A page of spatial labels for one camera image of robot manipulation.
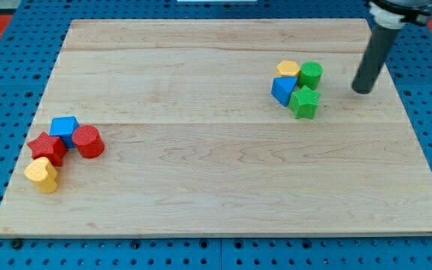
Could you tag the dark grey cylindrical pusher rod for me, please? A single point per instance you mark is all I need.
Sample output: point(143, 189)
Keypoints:
point(378, 48)

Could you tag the red cylinder block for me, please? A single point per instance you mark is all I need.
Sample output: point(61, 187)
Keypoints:
point(88, 142)

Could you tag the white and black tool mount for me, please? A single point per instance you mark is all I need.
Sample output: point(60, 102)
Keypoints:
point(395, 14)

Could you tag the green star block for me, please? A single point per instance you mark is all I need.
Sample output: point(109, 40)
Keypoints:
point(304, 103)

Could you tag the red star block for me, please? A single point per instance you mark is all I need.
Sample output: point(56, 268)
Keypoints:
point(50, 147)

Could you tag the yellow heart block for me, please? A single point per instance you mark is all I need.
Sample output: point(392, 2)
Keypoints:
point(42, 174)

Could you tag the blue triangle block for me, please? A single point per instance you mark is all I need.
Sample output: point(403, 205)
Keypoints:
point(282, 88)

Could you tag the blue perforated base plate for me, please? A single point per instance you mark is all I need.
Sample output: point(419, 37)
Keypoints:
point(28, 50)

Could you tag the light wooden board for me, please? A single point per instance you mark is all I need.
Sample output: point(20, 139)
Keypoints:
point(197, 146)

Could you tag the yellow hexagon block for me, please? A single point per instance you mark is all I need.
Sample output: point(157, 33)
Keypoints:
point(287, 68)

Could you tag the green cylinder block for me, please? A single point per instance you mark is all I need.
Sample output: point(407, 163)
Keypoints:
point(310, 75)

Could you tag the blue cube block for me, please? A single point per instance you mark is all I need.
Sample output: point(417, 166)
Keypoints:
point(64, 127)

